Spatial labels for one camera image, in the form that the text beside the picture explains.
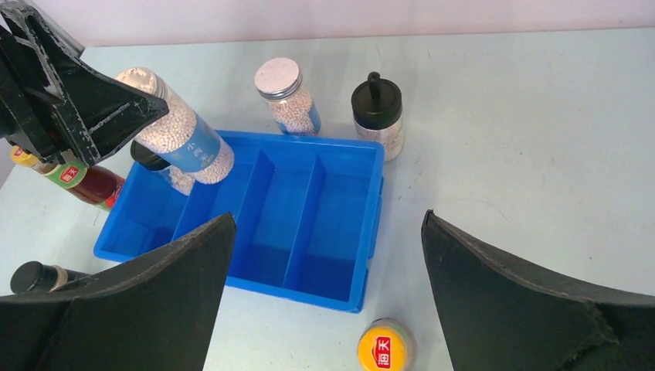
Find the silver-lid blue-label jar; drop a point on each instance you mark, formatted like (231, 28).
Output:
(280, 83)
(181, 137)

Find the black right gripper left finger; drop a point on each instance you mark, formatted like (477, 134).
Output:
(154, 312)

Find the black-lid jar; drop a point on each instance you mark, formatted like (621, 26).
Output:
(377, 113)
(176, 178)

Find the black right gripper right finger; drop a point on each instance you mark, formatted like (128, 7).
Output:
(499, 311)

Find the blue divided plastic bin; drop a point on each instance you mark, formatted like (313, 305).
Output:
(307, 212)

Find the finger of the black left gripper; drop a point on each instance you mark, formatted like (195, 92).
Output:
(55, 106)

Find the red sauce bottle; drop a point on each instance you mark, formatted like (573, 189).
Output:
(386, 344)
(94, 185)

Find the small black-cap spice jar left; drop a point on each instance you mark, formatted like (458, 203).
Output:
(34, 276)

